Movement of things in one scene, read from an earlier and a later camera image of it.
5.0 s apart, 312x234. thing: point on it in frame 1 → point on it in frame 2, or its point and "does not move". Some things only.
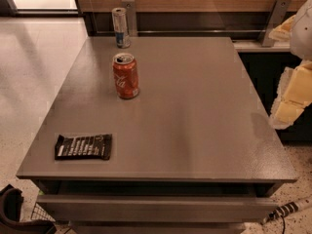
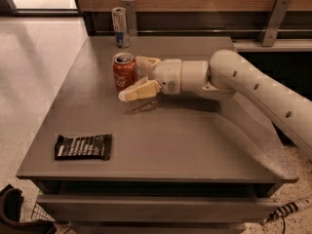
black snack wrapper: (87, 146) does not move
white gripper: (302, 33) → (168, 74)
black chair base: (11, 202) does not move
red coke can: (125, 70) does not move
